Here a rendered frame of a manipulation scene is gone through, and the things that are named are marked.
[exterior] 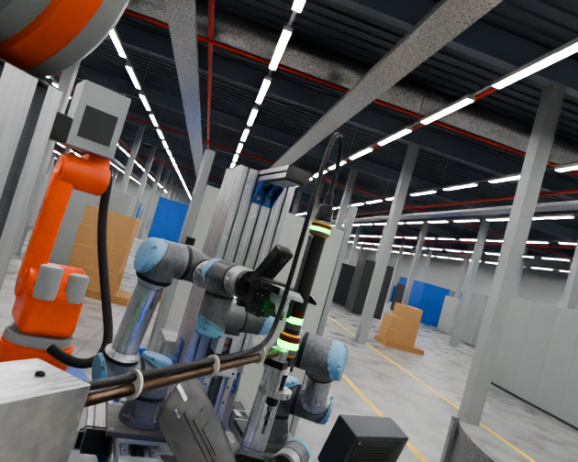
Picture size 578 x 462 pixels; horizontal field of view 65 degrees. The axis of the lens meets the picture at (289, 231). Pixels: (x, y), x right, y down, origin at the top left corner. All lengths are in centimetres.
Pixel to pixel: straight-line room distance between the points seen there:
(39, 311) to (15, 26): 448
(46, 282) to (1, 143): 433
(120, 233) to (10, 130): 857
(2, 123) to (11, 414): 21
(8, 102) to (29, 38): 4
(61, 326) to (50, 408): 441
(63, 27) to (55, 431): 31
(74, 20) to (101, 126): 443
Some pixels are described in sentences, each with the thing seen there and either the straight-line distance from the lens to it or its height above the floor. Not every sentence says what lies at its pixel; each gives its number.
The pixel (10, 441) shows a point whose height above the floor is 155.
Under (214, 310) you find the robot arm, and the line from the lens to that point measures 114.
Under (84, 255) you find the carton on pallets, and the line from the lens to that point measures 902.
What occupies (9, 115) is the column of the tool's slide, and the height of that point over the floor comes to 177.
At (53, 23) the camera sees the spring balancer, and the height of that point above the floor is 183.
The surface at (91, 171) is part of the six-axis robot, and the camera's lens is 482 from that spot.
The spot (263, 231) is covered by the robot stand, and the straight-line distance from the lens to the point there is 187.
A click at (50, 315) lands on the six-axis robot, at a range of 479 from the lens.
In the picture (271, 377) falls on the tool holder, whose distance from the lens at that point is 95.
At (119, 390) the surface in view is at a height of 155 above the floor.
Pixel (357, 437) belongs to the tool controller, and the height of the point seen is 122.
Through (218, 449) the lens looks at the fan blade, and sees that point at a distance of 96.
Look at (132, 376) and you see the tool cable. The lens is 55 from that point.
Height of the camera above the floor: 174
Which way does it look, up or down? 3 degrees up
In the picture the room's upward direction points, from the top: 16 degrees clockwise
